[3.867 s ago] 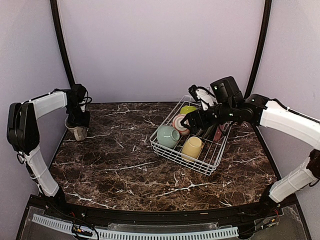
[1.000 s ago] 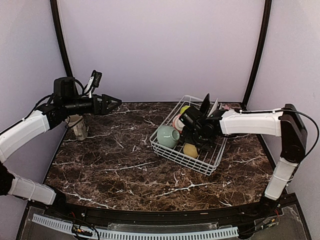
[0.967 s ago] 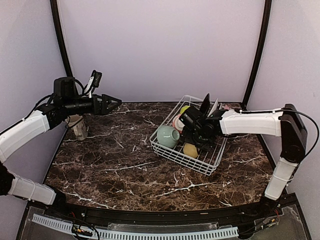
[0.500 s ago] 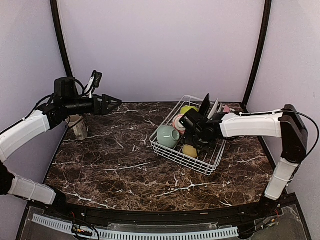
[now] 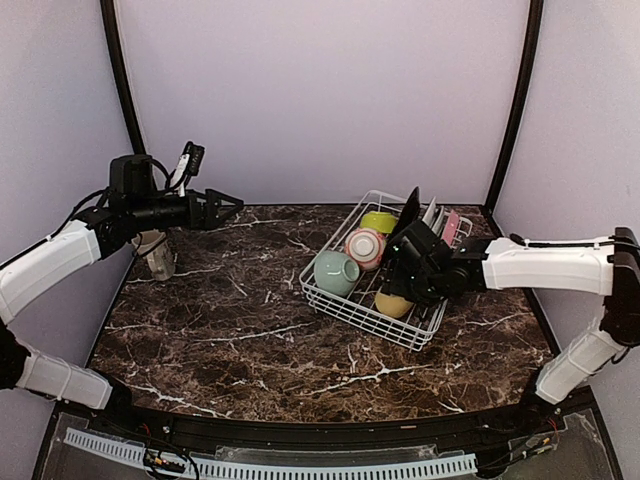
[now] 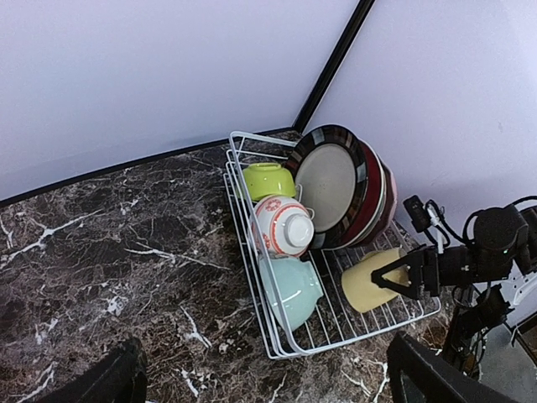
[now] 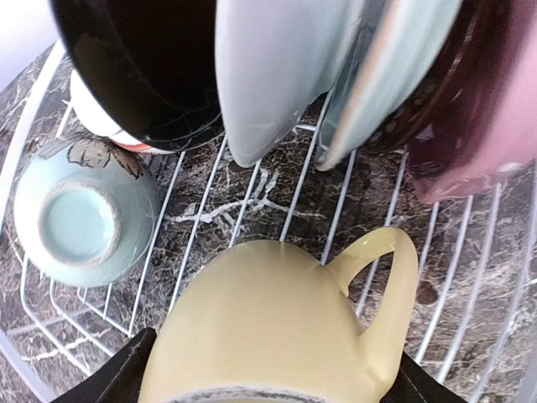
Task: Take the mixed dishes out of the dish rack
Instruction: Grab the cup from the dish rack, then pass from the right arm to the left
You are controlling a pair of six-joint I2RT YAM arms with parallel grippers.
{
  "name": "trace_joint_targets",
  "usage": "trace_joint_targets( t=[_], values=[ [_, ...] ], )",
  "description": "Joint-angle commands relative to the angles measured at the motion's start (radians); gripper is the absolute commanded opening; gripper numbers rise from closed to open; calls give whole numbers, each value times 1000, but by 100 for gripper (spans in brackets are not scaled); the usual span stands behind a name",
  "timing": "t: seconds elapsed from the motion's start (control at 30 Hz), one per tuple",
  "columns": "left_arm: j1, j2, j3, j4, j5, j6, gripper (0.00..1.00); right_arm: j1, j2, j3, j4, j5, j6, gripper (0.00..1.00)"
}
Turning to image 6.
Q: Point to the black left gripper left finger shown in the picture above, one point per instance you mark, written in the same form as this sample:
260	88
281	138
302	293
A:
120	377

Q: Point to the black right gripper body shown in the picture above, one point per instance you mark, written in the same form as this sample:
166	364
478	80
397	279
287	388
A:
424	273

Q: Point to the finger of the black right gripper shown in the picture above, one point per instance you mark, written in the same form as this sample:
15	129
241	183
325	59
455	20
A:
410	291
395	267

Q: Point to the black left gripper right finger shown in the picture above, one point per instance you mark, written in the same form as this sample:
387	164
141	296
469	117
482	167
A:
416	374

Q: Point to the yellow ceramic cup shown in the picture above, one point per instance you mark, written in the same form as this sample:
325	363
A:
361	293

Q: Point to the pink polka dot plate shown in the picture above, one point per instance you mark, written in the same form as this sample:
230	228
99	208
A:
391	200

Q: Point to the light teal ceramic bowl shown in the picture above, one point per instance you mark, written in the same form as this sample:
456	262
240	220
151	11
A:
299	288

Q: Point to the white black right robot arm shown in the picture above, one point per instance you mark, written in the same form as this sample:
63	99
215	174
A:
472	263

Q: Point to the dark red plate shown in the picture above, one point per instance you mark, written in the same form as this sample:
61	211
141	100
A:
373	199

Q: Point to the black striped rim plate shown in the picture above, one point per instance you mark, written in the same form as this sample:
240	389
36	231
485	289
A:
333	167

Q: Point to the white red patterned bowl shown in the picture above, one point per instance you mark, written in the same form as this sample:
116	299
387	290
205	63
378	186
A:
283	226

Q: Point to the lime green bowl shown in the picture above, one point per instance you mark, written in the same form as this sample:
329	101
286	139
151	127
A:
268	179

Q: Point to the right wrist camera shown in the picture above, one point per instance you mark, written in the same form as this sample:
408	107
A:
426	220

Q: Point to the white wire dish rack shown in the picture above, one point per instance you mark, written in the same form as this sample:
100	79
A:
333	323

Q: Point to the black right frame post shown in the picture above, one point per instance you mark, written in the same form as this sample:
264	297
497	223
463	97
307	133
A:
331	67

